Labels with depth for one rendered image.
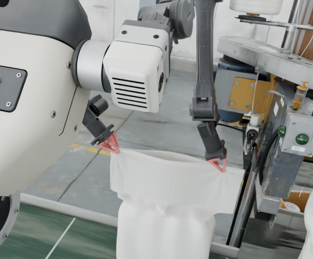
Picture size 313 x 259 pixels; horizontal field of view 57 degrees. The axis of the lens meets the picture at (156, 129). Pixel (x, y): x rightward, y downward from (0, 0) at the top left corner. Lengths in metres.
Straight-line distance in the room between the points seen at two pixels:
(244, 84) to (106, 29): 5.47
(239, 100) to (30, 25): 0.84
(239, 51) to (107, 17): 5.45
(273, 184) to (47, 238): 1.17
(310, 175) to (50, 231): 1.26
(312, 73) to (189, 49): 5.22
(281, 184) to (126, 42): 0.61
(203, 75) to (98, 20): 5.65
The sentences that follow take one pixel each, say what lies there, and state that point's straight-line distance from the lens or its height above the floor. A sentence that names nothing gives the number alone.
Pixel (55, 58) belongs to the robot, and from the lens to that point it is 0.52.
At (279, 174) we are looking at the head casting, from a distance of 0.89.
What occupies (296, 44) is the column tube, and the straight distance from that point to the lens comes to 1.27.
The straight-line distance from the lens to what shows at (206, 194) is 1.14.
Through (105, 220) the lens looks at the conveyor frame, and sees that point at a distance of 1.71.
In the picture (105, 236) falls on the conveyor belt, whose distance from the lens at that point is 1.65.
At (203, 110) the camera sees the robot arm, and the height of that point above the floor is 1.24.
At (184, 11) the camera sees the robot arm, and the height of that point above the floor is 1.54.
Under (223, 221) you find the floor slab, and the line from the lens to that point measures 2.40.
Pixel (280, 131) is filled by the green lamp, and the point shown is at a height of 1.29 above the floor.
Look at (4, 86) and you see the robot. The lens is 0.53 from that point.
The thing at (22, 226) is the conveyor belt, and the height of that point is 0.38.
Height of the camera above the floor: 1.59
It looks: 27 degrees down
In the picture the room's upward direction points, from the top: 6 degrees clockwise
